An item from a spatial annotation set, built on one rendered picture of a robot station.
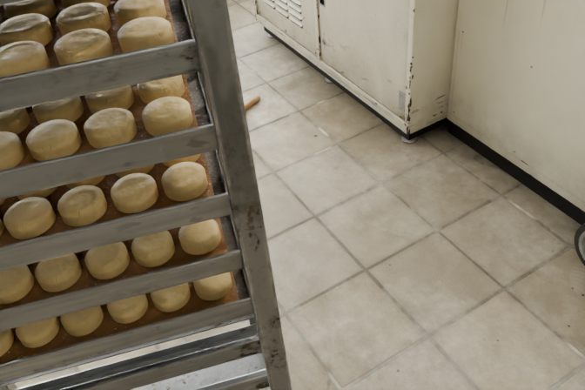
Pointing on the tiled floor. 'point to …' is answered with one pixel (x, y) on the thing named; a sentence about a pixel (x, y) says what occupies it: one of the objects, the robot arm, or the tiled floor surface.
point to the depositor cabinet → (368, 24)
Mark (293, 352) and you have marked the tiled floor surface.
